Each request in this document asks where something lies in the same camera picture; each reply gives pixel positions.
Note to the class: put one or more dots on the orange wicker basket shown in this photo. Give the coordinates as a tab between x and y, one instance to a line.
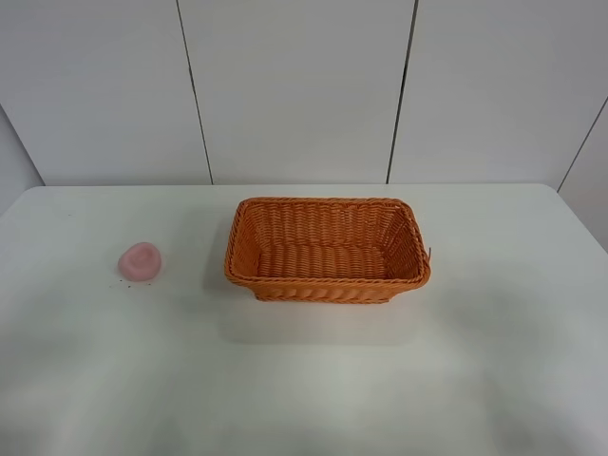
337	250

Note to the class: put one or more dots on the pink peach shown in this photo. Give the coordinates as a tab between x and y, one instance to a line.
141	262

